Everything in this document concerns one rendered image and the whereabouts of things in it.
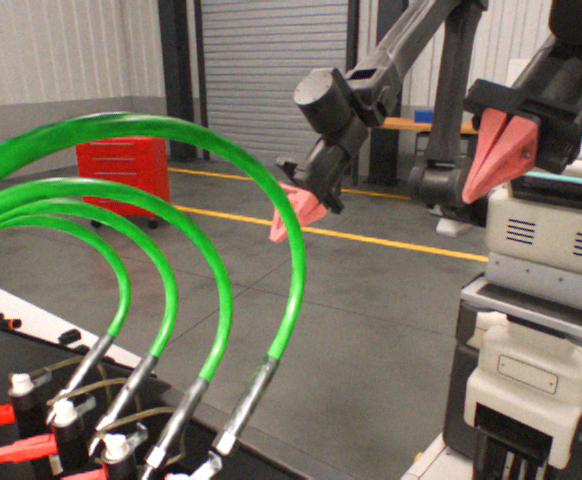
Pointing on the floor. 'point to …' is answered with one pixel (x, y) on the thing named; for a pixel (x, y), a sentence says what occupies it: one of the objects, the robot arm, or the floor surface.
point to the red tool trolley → (126, 171)
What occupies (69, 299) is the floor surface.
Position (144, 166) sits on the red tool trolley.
